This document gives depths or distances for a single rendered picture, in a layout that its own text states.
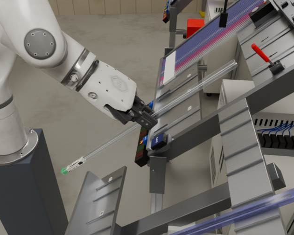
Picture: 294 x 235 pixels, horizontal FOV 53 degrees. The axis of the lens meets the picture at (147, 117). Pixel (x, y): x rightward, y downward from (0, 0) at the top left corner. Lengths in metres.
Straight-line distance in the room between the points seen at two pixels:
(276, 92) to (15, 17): 0.62
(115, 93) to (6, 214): 0.81
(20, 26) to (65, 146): 1.67
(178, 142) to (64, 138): 1.38
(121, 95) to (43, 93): 2.18
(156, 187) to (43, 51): 0.64
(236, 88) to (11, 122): 1.03
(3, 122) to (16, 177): 0.20
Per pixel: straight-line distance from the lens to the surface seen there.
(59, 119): 2.37
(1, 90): 0.94
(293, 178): 1.13
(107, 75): 0.59
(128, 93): 0.59
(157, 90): 1.23
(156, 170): 0.93
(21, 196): 1.16
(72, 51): 0.56
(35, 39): 0.49
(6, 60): 0.93
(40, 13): 0.49
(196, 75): 1.12
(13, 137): 1.03
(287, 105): 1.48
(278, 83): 0.81
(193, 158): 1.97
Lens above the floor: 1.39
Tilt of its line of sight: 37 degrees down
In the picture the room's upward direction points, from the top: straight up
